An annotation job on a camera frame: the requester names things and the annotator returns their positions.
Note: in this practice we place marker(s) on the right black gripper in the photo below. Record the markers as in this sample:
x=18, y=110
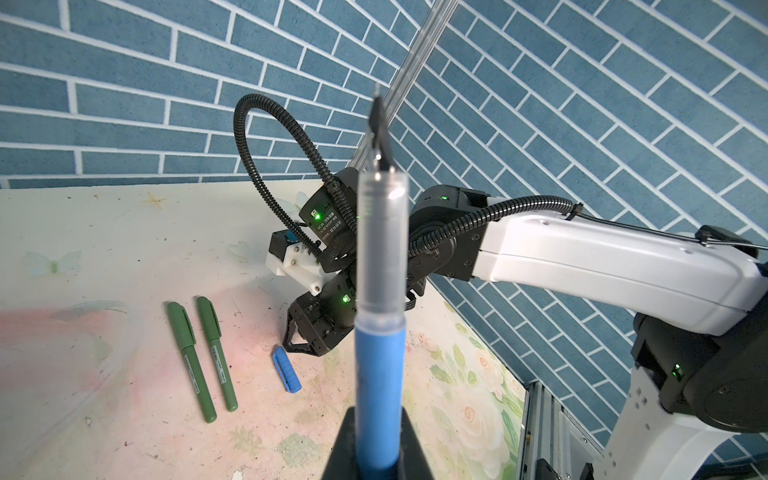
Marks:
x=315, y=325

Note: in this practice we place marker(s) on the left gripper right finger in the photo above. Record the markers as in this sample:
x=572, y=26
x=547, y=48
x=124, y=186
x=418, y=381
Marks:
x=412, y=463

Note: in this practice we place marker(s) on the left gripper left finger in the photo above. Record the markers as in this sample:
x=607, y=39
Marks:
x=342, y=463

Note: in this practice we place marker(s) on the blue pen cap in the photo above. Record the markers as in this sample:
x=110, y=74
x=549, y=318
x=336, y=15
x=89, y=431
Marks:
x=285, y=370

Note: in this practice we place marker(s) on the green pen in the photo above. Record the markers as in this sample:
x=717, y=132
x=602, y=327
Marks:
x=201, y=390
x=223, y=374

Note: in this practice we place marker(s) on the green pen cap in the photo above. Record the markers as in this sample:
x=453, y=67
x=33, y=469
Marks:
x=208, y=318
x=180, y=325

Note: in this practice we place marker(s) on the blue pen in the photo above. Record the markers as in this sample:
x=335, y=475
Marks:
x=380, y=324

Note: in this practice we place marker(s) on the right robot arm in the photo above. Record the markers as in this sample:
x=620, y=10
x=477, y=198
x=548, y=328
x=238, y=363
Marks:
x=700, y=302

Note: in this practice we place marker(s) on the floral table mat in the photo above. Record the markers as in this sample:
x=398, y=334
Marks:
x=93, y=385

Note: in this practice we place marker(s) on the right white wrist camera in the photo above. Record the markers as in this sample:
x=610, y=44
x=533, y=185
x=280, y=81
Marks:
x=287, y=256

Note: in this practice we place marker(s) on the aluminium mounting rail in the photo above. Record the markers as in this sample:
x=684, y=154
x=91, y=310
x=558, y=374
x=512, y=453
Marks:
x=553, y=444

